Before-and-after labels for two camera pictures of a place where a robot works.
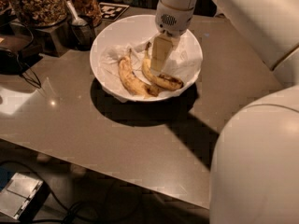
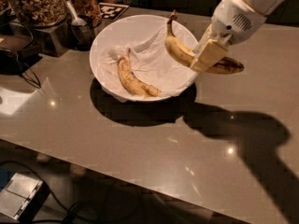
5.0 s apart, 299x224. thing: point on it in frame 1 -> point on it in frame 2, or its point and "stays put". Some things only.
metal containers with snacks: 42,6 stays put
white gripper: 172,21 -> 235,19
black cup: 80,37 stays put
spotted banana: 130,79 stays put
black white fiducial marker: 112,11 stays put
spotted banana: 162,81 -> 185,54
